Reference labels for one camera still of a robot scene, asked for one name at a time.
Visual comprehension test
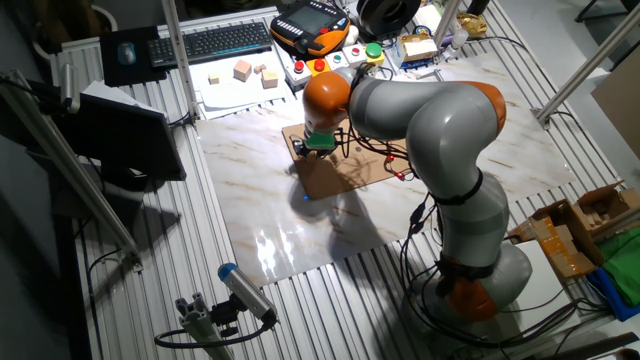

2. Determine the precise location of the blue bag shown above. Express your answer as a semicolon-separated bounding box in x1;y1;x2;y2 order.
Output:
585;267;640;323

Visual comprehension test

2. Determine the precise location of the black computer monitor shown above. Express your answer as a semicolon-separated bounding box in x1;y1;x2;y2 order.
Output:
57;92;188;194

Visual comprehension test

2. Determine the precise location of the blue grey computer mouse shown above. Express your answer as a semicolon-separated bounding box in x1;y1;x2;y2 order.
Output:
117;41;138;67

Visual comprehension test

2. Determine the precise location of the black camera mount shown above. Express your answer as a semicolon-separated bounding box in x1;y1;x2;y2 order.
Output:
209;293;242;339

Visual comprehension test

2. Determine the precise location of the silver camera with blue end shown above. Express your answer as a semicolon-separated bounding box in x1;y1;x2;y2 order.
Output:
217;262;279;329

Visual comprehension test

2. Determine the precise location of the yellow box with green button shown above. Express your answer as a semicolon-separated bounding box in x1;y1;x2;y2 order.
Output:
363;42;386;69

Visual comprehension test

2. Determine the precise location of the black filament spool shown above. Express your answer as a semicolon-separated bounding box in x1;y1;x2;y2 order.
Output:
355;0;422;37

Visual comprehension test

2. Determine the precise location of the grey box with green button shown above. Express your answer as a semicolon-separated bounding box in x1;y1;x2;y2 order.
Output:
324;50;350;71

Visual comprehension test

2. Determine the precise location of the brown flat board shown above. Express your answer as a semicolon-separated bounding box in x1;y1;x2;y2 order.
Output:
590;59;640;161

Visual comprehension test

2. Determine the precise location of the white paper sheet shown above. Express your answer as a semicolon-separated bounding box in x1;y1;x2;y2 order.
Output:
188;49;292;121

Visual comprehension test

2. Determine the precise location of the large wooden cube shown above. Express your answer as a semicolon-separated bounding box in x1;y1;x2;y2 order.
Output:
232;59;253;83

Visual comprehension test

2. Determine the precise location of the small carton with white label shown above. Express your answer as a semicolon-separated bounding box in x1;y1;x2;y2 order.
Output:
397;33;439;69

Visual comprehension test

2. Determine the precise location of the upright aluminium frame post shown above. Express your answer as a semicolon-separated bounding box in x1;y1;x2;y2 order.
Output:
160;0;201;121

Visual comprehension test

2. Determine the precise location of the short aluminium profile stub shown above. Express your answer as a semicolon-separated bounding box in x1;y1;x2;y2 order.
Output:
174;292;236;360

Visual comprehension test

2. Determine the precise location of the black computer keyboard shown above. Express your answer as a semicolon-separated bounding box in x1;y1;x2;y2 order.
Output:
146;21;274;69

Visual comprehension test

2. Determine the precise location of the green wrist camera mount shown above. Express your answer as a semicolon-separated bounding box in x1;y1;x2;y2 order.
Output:
304;130;337;150

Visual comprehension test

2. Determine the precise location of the silver cylindrical camera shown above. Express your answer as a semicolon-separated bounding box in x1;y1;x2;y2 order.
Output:
59;62;81;114

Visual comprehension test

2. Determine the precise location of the grey box with small red button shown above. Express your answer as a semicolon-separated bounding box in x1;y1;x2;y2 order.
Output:
342;43;369;69

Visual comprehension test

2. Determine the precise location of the open cardboard box with blocks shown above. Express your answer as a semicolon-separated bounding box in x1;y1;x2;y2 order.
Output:
529;180;640;266

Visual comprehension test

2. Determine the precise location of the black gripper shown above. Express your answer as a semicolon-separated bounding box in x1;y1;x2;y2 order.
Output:
291;139;337;160

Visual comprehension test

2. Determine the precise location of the slanted aluminium frame beam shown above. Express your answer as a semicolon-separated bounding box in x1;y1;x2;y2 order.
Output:
532;2;640;130
0;69;144;274

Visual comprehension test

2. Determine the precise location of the black mouse pad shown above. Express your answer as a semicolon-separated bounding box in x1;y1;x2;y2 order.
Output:
99;25;169;88

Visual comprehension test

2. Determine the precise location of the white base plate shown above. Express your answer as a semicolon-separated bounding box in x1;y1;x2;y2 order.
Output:
499;239;584;346

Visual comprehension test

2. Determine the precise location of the small orange brown carton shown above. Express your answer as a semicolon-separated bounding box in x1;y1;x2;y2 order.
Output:
509;215;599;280

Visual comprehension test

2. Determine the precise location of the black camera cable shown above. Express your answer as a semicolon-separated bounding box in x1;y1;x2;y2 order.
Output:
153;319;276;350

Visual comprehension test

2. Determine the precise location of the white marble pattern mat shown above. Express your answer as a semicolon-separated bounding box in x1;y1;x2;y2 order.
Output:
195;52;577;289

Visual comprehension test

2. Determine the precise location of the brown cardboard sheet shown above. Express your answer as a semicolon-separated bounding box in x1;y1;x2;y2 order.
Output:
281;119;416;203

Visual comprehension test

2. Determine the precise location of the green cloth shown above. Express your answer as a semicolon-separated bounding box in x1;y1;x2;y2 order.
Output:
597;225;640;309

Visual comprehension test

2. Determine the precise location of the orange box with red button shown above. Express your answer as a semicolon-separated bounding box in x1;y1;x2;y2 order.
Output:
305;57;333;79

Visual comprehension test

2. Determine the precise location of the orange and black teach pendant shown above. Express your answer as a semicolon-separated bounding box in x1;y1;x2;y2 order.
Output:
269;0;352;58

